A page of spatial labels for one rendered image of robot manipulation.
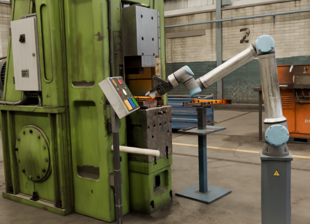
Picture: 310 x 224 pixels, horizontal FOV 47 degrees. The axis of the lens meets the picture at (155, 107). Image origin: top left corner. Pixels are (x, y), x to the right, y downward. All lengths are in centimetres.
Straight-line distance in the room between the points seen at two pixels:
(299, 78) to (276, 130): 348
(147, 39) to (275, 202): 163
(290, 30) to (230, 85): 224
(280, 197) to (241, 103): 808
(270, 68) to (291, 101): 364
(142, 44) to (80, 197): 142
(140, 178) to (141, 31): 125
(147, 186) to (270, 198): 101
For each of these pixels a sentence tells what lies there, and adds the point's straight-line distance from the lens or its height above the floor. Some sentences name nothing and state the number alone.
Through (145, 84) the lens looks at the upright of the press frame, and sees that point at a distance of 339.
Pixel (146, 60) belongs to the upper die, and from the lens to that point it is 303.
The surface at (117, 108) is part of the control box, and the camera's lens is 238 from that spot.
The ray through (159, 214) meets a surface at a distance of 317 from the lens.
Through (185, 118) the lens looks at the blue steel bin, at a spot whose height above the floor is 30.
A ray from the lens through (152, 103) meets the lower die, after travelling 309.
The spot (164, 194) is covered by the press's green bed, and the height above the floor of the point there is 12.
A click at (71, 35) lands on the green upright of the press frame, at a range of 312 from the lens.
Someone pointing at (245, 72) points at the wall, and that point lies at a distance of 1060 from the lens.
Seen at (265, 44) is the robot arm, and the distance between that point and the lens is 244.
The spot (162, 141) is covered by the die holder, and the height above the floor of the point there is 61.
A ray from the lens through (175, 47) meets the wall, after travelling 1168.
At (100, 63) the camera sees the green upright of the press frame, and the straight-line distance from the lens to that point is 284.
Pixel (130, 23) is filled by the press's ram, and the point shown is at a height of 163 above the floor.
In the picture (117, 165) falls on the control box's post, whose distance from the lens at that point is 263.
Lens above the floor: 124
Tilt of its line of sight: 6 degrees down
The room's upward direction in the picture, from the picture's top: 2 degrees counter-clockwise
